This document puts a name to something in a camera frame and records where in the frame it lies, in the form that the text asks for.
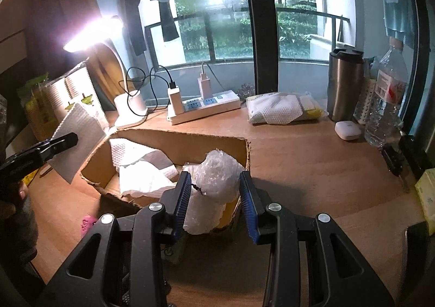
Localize white desk lamp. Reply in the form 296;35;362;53
63;16;149;129

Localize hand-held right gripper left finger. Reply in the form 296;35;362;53
41;171;192;307

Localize yellow green packets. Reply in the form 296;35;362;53
17;72;60;142

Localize packet of white foam sheets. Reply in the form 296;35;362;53
245;91;330;124

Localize black cable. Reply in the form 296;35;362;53
118;65;178;115

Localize smooth white foam sheet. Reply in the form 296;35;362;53
119;160;181;199

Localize white power strip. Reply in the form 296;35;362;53
166;90;241;126

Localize person's left forearm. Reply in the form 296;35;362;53
0;192;39;262

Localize cardboard box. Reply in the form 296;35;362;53
80;127;252;235

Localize black box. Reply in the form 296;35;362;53
399;135;435;180

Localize small white case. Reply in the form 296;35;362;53
334;120;361;141

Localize clear plastic water bottle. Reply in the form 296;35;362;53
364;37;409;148

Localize black hanging garment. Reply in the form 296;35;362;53
122;0;149;57

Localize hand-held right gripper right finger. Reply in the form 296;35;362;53
239;170;396;307

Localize dark object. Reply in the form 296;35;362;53
404;220;435;307

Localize pink rubber object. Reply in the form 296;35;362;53
80;213;98;238

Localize person's left hand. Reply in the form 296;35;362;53
14;178;30;214

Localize steel tumbler with black lid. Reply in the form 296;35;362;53
327;48;365;123

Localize black balcony railing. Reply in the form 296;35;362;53
144;6;351;67

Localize black metal clip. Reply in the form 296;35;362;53
380;144;410;194

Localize light blue hanging garment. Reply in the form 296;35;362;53
378;0;417;50

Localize pale yellow box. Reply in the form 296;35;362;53
414;167;435;226

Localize textured white foam sheet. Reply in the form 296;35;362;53
109;138;178;176

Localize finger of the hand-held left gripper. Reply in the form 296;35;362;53
38;132;79;164

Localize white charger with black cable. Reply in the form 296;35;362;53
167;87;186;118

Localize black hanging sock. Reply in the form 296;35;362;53
159;0;180;42

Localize white perforated holder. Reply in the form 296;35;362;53
353;78;378;124

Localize bubble wrap bundle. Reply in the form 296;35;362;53
182;149;247;236

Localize spiral notebooks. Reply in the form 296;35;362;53
44;65;103;125

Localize round wooden board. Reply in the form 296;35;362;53
89;40;125;114

